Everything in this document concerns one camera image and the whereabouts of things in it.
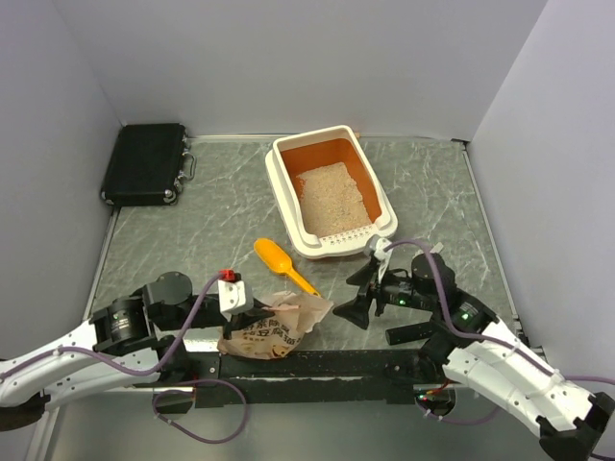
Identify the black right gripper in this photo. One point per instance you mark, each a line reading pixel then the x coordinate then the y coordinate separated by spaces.
pixel 355 309

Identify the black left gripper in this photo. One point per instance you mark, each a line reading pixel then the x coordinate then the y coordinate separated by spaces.
pixel 238 321

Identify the pink cat litter bag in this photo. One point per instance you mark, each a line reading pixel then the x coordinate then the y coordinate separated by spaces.
pixel 294 316

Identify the yellow plastic litter scoop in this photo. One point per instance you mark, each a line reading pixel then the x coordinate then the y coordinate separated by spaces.
pixel 279 262

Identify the metal bag clip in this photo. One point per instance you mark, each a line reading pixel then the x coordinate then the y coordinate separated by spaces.
pixel 437 249

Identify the white orange litter box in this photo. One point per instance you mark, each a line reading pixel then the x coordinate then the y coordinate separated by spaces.
pixel 293 155

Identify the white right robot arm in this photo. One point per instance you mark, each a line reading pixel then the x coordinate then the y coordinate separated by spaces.
pixel 470 344

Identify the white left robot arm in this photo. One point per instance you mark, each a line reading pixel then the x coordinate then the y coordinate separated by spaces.
pixel 136 340

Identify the clean litter granules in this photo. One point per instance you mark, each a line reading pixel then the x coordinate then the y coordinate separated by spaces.
pixel 330 201

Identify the black hard case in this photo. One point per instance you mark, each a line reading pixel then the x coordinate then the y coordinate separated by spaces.
pixel 149 166

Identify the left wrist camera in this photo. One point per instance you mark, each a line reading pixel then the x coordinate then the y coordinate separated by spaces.
pixel 234 294

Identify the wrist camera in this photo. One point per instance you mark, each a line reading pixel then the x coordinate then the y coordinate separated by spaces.
pixel 377 247
pixel 234 294

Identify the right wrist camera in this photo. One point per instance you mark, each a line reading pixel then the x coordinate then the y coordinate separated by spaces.
pixel 377 247

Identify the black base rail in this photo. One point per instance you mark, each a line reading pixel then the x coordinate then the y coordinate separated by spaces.
pixel 391 376

